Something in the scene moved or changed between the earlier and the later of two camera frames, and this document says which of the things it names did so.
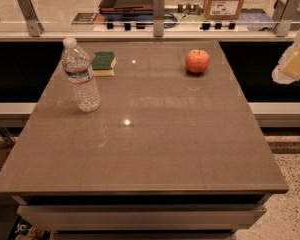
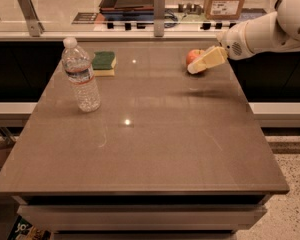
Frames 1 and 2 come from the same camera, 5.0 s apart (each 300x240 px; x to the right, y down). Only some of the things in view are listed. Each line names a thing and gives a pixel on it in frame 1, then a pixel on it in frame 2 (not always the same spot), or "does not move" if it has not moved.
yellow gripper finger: (295, 62) → (234, 45)
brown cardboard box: (224, 1) does not move
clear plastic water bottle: (78, 69) does not move
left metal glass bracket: (34, 27) does not move
